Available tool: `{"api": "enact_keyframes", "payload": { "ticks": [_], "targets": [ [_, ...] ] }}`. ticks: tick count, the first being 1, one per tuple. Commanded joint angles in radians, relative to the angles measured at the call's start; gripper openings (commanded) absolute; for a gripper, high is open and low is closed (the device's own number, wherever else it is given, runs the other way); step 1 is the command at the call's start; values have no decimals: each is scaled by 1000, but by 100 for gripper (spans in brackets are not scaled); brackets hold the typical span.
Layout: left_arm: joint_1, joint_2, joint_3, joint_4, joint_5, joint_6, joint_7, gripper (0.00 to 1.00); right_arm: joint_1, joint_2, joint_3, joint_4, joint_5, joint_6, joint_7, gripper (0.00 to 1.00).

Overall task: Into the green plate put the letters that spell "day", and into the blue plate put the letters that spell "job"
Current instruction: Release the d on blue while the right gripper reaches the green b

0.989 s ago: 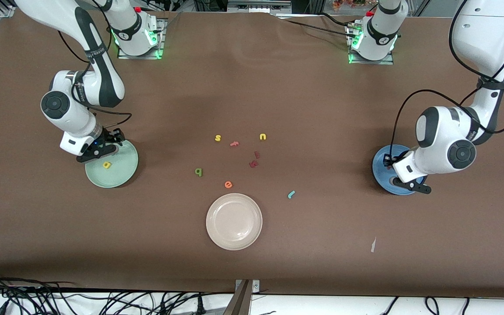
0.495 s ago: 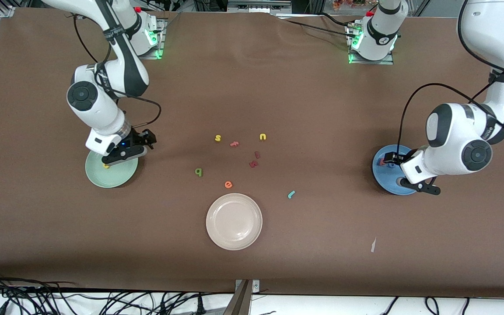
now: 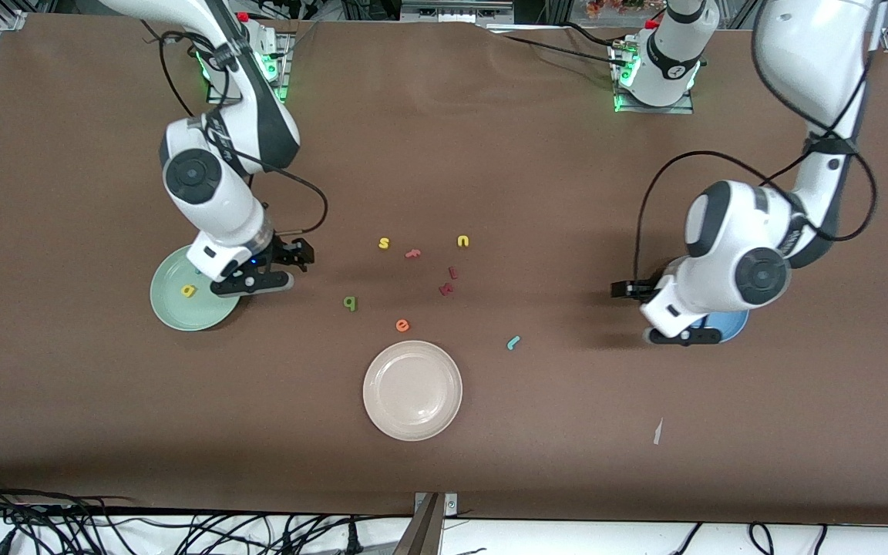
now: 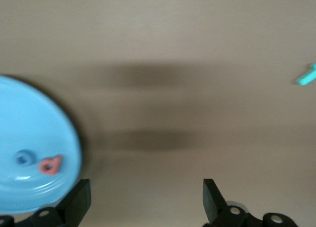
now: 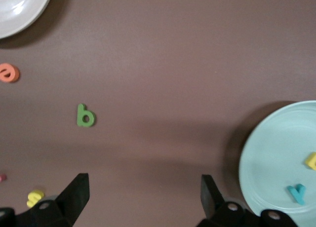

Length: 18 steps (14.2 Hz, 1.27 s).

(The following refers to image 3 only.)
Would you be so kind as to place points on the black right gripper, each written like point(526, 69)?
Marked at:
point(285, 253)

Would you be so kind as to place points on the teal letter r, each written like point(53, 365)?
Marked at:
point(513, 342)

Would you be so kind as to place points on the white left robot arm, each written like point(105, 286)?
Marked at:
point(814, 62)

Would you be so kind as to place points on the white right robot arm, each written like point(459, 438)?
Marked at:
point(205, 177)

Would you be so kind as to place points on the green letter b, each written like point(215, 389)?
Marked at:
point(349, 303)

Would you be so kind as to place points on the blue plate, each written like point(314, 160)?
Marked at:
point(729, 327)

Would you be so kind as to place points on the green plate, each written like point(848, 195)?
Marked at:
point(174, 308)

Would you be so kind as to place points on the white paper scrap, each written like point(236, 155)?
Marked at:
point(657, 433)

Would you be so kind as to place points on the dark red letter k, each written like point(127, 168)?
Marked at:
point(445, 289)

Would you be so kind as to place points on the beige plate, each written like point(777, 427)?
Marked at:
point(412, 391)

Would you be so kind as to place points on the orange artificial flowers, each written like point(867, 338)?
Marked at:
point(606, 8)

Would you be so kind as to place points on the grey metal box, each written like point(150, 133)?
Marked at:
point(452, 11)

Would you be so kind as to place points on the aluminium profile bar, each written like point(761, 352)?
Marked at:
point(421, 536)

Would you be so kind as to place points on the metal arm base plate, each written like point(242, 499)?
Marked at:
point(656, 110)
point(284, 54)

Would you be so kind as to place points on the metal table edge bracket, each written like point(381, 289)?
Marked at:
point(450, 505)

